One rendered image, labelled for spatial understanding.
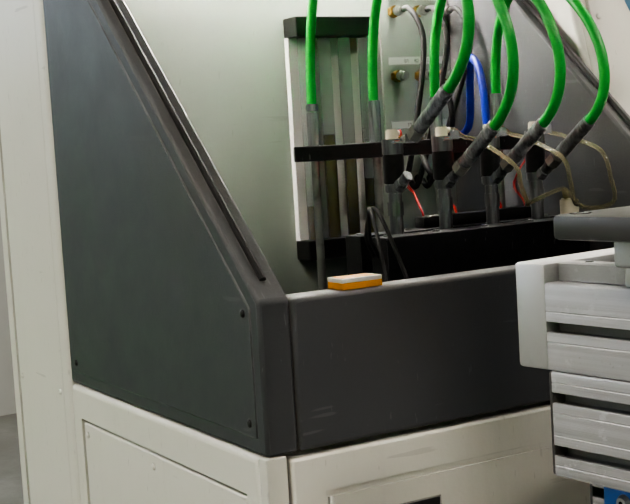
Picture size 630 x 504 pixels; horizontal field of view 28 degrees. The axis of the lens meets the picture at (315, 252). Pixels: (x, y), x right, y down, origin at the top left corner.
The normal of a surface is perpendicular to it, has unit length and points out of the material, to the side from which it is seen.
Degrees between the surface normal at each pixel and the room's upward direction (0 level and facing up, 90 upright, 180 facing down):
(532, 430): 90
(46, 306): 90
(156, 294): 90
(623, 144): 90
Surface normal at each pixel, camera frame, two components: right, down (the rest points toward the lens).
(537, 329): -0.80, 0.10
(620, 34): 0.48, -0.19
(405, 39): 0.51, 0.04
